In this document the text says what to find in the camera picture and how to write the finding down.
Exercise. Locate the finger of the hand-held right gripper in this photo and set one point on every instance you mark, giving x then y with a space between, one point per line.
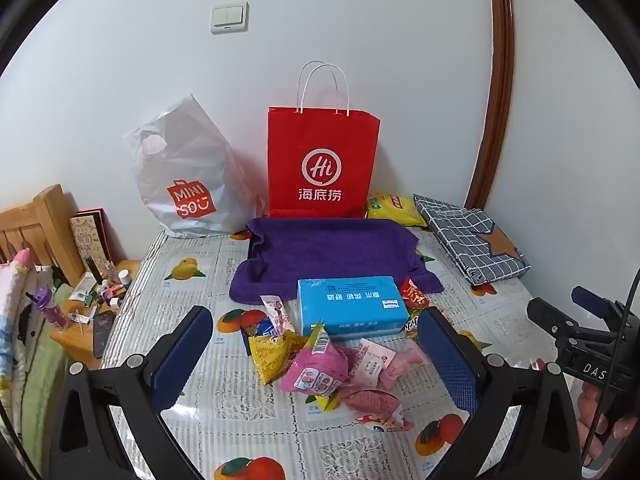
590 300
545 315

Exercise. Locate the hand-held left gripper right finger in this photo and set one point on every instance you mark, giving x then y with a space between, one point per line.
450 360

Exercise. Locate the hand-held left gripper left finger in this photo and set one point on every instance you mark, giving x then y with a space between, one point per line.
182 355

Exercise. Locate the pink candy packet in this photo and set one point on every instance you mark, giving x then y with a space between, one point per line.
407 360

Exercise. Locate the red snack packet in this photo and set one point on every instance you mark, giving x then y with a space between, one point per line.
414 294

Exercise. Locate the pale pink packet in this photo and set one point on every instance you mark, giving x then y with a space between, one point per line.
372 362

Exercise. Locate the blue cookie packet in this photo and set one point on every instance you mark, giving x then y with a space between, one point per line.
262 329

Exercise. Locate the yellow snack packet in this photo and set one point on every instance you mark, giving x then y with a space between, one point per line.
270 360

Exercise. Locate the pink mushroom print packet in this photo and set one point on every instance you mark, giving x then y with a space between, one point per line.
372 402

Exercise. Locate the long pink white packet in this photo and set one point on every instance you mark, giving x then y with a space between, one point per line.
276 312

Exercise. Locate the large pink cartoon packet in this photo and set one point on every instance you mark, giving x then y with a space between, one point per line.
315 367

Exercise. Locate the person's right hand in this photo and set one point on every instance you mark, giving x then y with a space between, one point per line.
590 407

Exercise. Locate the fruit print tablecloth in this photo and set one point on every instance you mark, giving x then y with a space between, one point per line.
175 300

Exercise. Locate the black phone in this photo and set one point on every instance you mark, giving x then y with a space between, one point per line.
104 332

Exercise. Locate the grey checked folded cloth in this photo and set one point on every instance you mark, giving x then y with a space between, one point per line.
475 240

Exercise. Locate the cluster of cosmetic items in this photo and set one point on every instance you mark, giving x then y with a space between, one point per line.
107 285

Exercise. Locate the wooden nightstand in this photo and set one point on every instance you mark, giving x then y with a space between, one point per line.
75 345

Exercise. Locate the blue tissue pack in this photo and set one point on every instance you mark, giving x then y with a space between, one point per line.
350 305

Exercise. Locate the small yellow green packet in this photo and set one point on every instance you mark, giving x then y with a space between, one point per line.
327 402

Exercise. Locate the purple bottle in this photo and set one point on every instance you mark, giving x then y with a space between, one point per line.
50 312

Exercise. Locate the patterned notebook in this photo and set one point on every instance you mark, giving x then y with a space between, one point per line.
92 245

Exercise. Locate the green bed sheet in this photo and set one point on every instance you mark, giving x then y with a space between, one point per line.
40 385

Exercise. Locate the yellow chips bag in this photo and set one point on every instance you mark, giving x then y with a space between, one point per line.
395 210

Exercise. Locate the purple towel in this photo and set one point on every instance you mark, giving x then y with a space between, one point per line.
325 245

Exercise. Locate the printed quilt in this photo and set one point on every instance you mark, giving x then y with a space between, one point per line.
12 320

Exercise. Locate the white plastic bag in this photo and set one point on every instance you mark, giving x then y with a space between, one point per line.
200 160

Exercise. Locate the wooden headboard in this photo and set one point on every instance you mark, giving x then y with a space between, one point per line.
40 220

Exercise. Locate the red paper bag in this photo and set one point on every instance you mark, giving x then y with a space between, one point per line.
325 135

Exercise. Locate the brown wooden door frame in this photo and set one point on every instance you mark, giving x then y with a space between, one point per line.
500 60

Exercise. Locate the white light switch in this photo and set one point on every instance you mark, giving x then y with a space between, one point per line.
229 17

